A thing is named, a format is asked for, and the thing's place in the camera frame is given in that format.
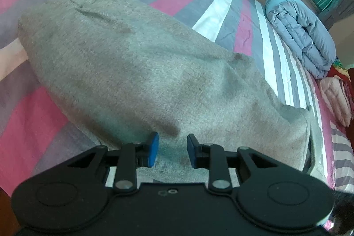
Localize colourful red blanket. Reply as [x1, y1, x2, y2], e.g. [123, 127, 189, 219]
[328, 58, 352, 85]

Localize folded pink quilt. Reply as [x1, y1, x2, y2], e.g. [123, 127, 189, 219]
[319, 77, 353, 126]

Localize grey striped pillow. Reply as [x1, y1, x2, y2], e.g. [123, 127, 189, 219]
[330, 120, 354, 193]

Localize bed with striped sheet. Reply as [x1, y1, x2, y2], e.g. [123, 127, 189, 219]
[0, 0, 354, 198]

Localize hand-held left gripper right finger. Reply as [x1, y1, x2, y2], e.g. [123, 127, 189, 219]
[187, 134, 277, 194]

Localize folded blue duvet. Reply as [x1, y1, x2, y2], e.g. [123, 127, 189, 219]
[265, 0, 337, 80]

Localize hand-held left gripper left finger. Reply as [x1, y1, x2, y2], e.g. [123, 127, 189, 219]
[65, 131, 160, 194]

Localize grey pants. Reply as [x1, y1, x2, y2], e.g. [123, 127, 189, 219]
[18, 0, 329, 190]

